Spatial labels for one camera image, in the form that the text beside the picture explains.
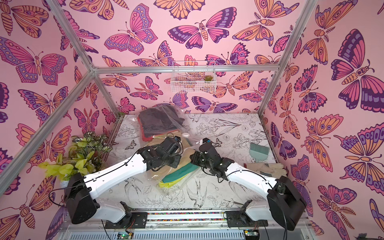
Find white wire wall basket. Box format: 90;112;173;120
170;60;217;94

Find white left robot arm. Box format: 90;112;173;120
65;136;184;228

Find beige work glove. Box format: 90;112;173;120
244;163;288;179

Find clear plastic vacuum bag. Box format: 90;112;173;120
137;104;225;189

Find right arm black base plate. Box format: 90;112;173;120
224;211;269;228

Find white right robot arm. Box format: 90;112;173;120
190;142;307;231

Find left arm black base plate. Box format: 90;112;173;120
105;212;148;229

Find green trousers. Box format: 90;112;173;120
162;163;199;184

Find small green succulent plant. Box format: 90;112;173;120
204;75;214;82

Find beige trousers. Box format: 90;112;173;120
145;132;195;183

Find yellow folded garment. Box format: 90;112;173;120
159;180;180;189

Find dark grey folded garment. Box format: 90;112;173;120
139;104;185;136

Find aluminium frame bars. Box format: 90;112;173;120
1;1;318;194

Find green leafy potted plant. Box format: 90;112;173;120
38;132;113;185

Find red folded garment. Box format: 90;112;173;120
138;117;156;142

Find aluminium mounting rail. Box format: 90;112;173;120
56;209;317;240

